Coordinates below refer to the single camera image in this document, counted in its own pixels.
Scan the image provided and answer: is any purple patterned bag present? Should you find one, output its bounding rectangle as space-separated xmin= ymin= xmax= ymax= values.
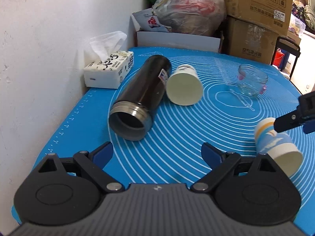
xmin=292 ymin=0 xmax=306 ymax=24

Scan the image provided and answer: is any white open cardboard box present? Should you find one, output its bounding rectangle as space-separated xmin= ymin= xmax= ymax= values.
xmin=131 ymin=9 xmax=223 ymax=53

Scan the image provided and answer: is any brown cardboard box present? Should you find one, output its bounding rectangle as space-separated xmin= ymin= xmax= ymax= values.
xmin=224 ymin=0 xmax=293 ymax=36
xmin=225 ymin=17 xmax=279 ymax=65

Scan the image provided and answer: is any white paper cup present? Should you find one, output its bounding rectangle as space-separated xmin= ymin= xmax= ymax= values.
xmin=166 ymin=64 xmax=203 ymax=106

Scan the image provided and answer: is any tissue pack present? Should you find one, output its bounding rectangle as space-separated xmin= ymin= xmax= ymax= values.
xmin=83 ymin=31 xmax=134 ymax=89

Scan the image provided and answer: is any blue silicone baking mat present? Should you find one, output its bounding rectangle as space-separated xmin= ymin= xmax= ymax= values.
xmin=11 ymin=46 xmax=315 ymax=235

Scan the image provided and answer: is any small glass jar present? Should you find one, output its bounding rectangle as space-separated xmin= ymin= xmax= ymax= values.
xmin=238 ymin=64 xmax=269 ymax=97

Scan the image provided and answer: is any lower brown cardboard box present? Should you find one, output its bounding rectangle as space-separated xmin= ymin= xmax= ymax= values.
xmin=225 ymin=17 xmax=279 ymax=65

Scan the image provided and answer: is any white chest freezer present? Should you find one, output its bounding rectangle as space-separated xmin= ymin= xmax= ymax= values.
xmin=291 ymin=31 xmax=315 ymax=94

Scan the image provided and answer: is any blue patterned paper cup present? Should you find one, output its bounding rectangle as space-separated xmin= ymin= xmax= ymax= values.
xmin=254 ymin=117 xmax=303 ymax=177

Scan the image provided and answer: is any black steel thermos flask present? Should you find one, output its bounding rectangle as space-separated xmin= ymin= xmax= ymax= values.
xmin=108 ymin=55 xmax=172 ymax=141

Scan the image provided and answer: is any red plastic bucket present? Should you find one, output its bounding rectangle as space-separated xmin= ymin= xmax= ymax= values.
xmin=272 ymin=48 xmax=284 ymax=68

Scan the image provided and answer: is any clear plastic bag with red contents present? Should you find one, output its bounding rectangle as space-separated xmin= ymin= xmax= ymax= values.
xmin=153 ymin=0 xmax=226 ymax=36

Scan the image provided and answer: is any black metal chair frame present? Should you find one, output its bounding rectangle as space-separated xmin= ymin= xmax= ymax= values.
xmin=270 ymin=36 xmax=301 ymax=80

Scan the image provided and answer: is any upper brown cardboard box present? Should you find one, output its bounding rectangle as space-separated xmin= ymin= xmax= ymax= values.
xmin=224 ymin=0 xmax=293 ymax=36

